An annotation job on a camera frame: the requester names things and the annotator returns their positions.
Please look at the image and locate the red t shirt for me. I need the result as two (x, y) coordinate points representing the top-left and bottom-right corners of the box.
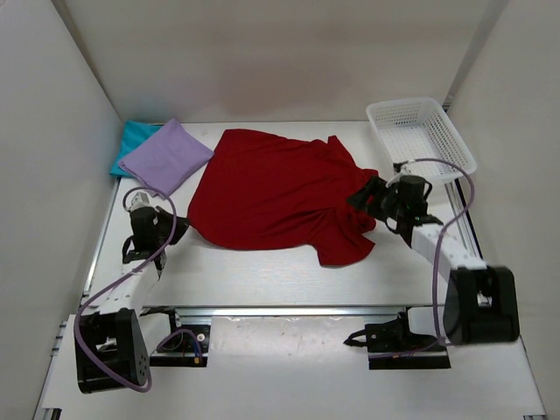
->
(187, 129), (378, 266)

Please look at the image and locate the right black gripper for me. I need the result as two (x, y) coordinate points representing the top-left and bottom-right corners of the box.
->
(347, 177), (406, 224)

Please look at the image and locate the teal t shirt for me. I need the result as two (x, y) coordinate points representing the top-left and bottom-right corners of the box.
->
(109, 120), (162, 178)

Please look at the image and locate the purple t shirt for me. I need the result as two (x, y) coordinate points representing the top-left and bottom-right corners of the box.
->
(119, 119), (214, 195)

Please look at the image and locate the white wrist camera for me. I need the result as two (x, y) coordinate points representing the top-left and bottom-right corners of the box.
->
(125, 191), (151, 214)
(390, 159), (418, 183)

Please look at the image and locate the white plastic basket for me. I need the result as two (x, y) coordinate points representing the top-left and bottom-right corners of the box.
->
(366, 97), (477, 184)

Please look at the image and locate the aluminium rail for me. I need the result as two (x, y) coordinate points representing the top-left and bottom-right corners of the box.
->
(140, 305), (430, 318)
(445, 179), (483, 257)

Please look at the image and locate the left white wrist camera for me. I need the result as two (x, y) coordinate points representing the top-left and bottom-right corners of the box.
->
(125, 191), (151, 214)

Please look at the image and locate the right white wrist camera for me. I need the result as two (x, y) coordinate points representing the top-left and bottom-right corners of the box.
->
(390, 159), (418, 183)

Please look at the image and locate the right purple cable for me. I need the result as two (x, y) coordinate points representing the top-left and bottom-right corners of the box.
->
(406, 157), (477, 347)

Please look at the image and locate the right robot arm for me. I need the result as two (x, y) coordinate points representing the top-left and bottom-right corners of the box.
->
(347, 175), (520, 346)

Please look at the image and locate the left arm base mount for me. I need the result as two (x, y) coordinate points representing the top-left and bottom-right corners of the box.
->
(140, 306), (211, 368)

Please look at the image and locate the aluminium right side rail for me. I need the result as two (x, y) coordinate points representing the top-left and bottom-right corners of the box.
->
(445, 179), (483, 257)

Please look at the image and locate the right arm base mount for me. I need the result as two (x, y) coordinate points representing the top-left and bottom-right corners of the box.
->
(343, 311), (452, 371)

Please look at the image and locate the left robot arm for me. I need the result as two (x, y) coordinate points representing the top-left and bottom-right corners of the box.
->
(73, 206), (189, 394)

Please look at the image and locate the aluminium front rail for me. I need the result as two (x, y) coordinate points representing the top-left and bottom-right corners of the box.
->
(140, 305), (430, 318)

